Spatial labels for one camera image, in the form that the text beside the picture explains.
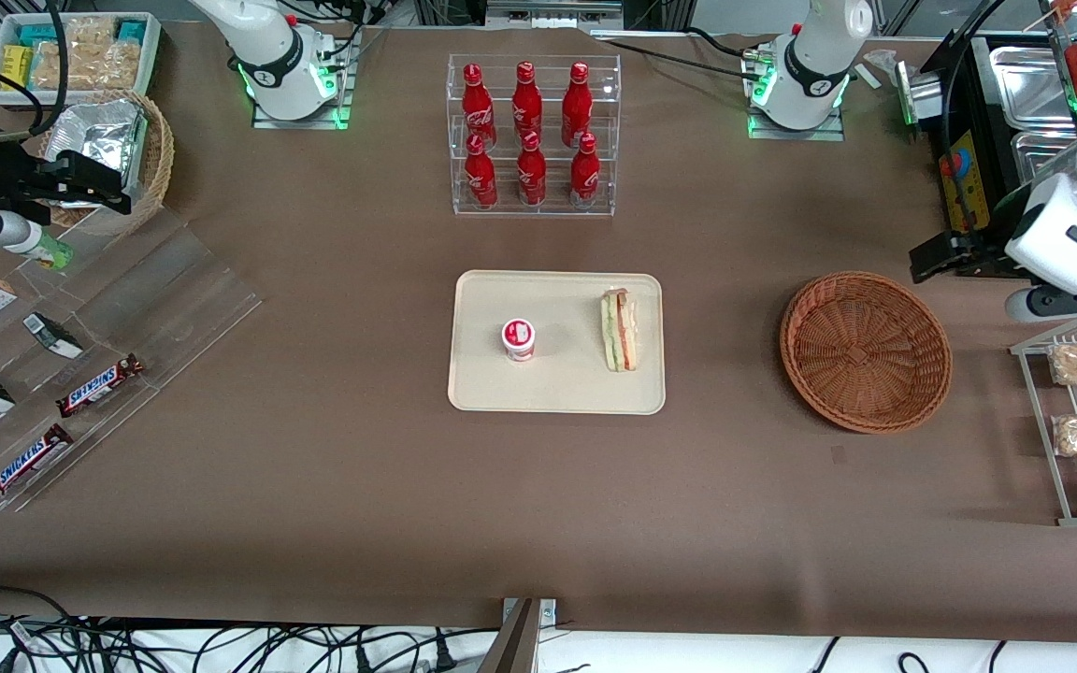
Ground yellow snack box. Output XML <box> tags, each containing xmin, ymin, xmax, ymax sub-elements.
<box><xmin>1</xmin><ymin>45</ymin><xmax>35</xmax><ymax>93</ymax></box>

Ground black base cable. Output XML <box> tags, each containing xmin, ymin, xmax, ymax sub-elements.
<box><xmin>595</xmin><ymin>26</ymin><xmax>764</xmax><ymax>80</ymax></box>

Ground small metal bracket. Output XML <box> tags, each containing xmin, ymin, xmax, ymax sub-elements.
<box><xmin>503</xmin><ymin>598</ymin><xmax>558</xmax><ymax>625</ymax></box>

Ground clear acrylic bottle rack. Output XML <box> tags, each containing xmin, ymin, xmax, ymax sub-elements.
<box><xmin>448</xmin><ymin>53</ymin><xmax>622</xmax><ymax>218</ymax></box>

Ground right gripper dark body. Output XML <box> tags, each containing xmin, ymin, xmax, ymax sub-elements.
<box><xmin>0</xmin><ymin>138</ymin><xmax>50</xmax><ymax>209</ymax></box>

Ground brown round wicker basket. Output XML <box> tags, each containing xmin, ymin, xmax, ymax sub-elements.
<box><xmin>780</xmin><ymin>271</ymin><xmax>954</xmax><ymax>435</ymax></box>

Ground white plastic bin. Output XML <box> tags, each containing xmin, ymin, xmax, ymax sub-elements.
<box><xmin>0</xmin><ymin>11</ymin><xmax>163</xmax><ymax>106</ymax></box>

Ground crumpled clear plastic wrapper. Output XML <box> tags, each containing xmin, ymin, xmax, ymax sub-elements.
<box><xmin>861</xmin><ymin>49</ymin><xmax>904</xmax><ymax>90</ymax></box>

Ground red cola bottle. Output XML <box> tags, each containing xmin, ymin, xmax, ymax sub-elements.
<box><xmin>561</xmin><ymin>62</ymin><xmax>594</xmax><ymax>147</ymax></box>
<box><xmin>516</xmin><ymin>131</ymin><xmax>548</xmax><ymax>207</ymax></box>
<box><xmin>511</xmin><ymin>61</ymin><xmax>544</xmax><ymax>141</ymax></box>
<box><xmin>569</xmin><ymin>133</ymin><xmax>601</xmax><ymax>208</ymax></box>
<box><xmin>464</xmin><ymin>133</ymin><xmax>499</xmax><ymax>208</ymax></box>
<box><xmin>461</xmin><ymin>63</ymin><xmax>498</xmax><ymax>150</ymax></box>

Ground steel warmer tray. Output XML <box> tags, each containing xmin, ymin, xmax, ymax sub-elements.
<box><xmin>989</xmin><ymin>45</ymin><xmax>1077</xmax><ymax>132</ymax></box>
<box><xmin>1011</xmin><ymin>131</ymin><xmax>1077</xmax><ymax>185</ymax></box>

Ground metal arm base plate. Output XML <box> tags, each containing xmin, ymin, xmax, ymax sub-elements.
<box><xmin>746</xmin><ymin>42</ymin><xmax>846</xmax><ymax>141</ymax></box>
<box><xmin>251</xmin><ymin>28</ymin><xmax>352</xmax><ymax>130</ymax></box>

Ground snickers chocolate bar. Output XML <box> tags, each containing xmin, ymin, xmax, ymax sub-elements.
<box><xmin>0</xmin><ymin>423</ymin><xmax>75</xmax><ymax>506</ymax></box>
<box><xmin>55</xmin><ymin>353</ymin><xmax>145</xmax><ymax>419</ymax></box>

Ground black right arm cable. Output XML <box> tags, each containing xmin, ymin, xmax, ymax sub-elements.
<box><xmin>0</xmin><ymin>0</ymin><xmax>69</xmax><ymax>136</ymax></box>

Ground red white yogurt cup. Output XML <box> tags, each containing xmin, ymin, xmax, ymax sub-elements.
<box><xmin>501</xmin><ymin>318</ymin><xmax>538</xmax><ymax>363</ymax></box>

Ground cream plastic tray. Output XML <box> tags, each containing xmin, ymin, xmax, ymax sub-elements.
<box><xmin>447</xmin><ymin>270</ymin><xmax>667</xmax><ymax>416</ymax></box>

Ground bagged beige crackers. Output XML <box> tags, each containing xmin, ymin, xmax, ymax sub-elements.
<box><xmin>34</xmin><ymin>39</ymin><xmax>142</xmax><ymax>92</ymax></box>
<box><xmin>62</xmin><ymin>17</ymin><xmax>119</xmax><ymax>44</ymax></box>

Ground brown table cover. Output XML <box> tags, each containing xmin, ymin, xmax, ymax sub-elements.
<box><xmin>0</xmin><ymin>21</ymin><xmax>1077</xmax><ymax>646</ymax></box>

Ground black glass food warmer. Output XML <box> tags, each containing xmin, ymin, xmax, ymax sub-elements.
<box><xmin>903</xmin><ymin>33</ymin><xmax>1077</xmax><ymax>279</ymax></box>

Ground clear acrylic stepped display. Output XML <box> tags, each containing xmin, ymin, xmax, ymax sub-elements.
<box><xmin>0</xmin><ymin>208</ymin><xmax>264</xmax><ymax>513</ymax></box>

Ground small green white bottle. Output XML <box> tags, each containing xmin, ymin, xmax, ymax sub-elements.
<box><xmin>29</xmin><ymin>234</ymin><xmax>74</xmax><ymax>270</ymax></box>

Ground triangle sandwich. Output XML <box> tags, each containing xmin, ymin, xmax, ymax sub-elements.
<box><xmin>600</xmin><ymin>288</ymin><xmax>639</xmax><ymax>373</ymax></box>

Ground silver foil bag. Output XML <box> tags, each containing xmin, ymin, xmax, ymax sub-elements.
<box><xmin>50</xmin><ymin>98</ymin><xmax>149</xmax><ymax>202</ymax></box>

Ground light tan wicker basket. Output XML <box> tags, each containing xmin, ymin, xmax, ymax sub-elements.
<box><xmin>36</xmin><ymin>89</ymin><xmax>175</xmax><ymax>236</ymax></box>

